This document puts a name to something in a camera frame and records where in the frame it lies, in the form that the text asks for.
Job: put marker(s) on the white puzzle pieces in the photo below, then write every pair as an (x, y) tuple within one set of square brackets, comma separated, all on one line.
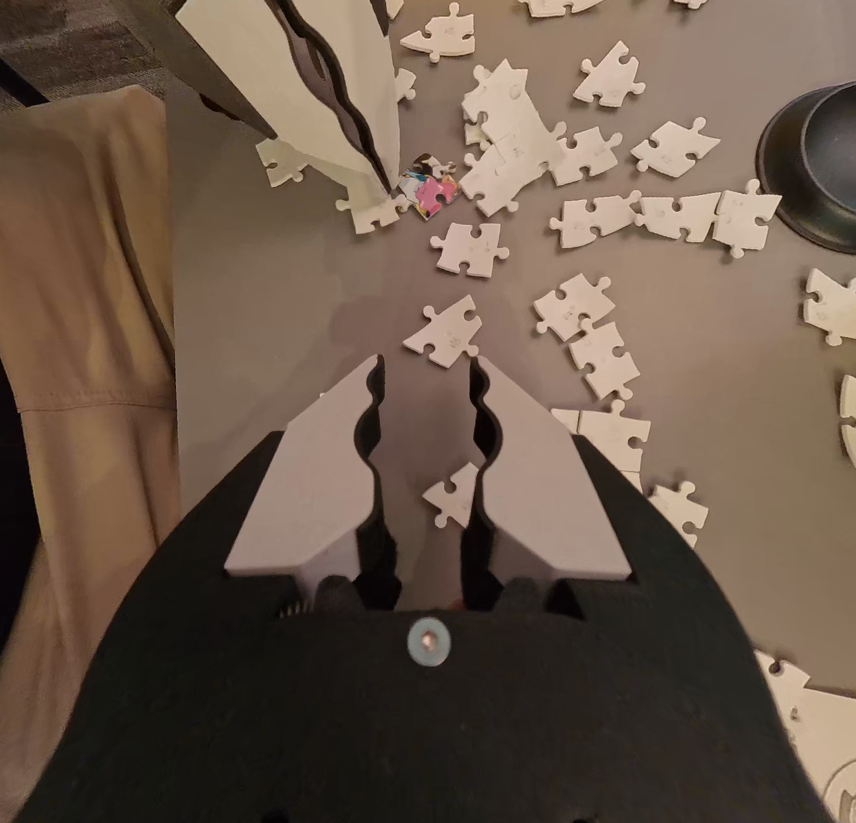
[(675, 147)]

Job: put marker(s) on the black chair leg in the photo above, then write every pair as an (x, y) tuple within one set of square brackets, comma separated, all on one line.
[(20, 81)]

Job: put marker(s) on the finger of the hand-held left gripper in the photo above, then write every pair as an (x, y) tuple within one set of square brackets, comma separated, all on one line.
[(267, 74), (361, 54)]

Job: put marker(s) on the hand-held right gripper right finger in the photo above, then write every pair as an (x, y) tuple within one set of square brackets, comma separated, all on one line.
[(548, 502)]

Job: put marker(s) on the colourful pink puzzle piece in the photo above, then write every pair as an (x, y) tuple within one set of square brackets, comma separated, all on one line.
[(431, 194)]

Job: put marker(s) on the white two-knob puzzle piece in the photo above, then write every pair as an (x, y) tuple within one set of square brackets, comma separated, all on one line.
[(468, 249)]

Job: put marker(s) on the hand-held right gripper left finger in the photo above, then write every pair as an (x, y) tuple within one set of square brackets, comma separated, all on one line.
[(301, 502)]

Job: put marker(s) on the person's beige trousers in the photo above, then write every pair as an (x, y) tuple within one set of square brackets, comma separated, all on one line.
[(87, 301)]

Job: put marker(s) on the black round stand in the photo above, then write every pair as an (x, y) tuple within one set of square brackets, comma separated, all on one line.
[(812, 167)]

